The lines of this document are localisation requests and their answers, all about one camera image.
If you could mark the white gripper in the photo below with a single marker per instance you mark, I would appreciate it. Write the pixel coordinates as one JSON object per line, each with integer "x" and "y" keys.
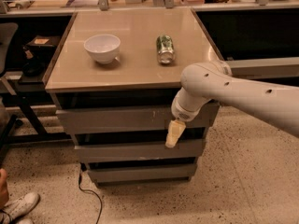
{"x": 181, "y": 112}

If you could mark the grey drawer cabinet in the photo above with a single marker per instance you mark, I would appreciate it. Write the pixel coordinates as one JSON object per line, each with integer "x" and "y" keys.
{"x": 134, "y": 77}

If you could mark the white ceramic bowl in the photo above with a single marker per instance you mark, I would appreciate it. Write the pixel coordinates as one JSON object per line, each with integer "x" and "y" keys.
{"x": 103, "y": 48}

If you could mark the grey bottom drawer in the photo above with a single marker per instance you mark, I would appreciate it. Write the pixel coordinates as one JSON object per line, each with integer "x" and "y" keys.
{"x": 142, "y": 173}

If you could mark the grey top drawer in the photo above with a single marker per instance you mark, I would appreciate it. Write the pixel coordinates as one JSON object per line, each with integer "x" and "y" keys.
{"x": 115, "y": 119}

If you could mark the grey middle drawer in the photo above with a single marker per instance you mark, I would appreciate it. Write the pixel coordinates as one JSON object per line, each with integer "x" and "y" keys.
{"x": 140, "y": 151}

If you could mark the grey drawer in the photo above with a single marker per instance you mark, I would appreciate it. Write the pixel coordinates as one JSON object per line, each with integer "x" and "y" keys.
{"x": 115, "y": 119}
{"x": 142, "y": 173}
{"x": 140, "y": 151}

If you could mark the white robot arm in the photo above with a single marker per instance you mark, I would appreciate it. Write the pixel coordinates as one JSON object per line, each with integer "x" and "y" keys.
{"x": 277, "y": 105}

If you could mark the green soda can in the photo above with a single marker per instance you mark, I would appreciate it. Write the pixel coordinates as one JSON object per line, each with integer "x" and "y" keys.
{"x": 165, "y": 49}

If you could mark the white sneaker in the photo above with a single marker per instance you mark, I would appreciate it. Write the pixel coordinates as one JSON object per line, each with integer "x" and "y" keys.
{"x": 14, "y": 212}

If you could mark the black box on shelf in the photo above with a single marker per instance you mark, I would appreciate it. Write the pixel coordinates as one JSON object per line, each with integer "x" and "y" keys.
{"x": 43, "y": 46}

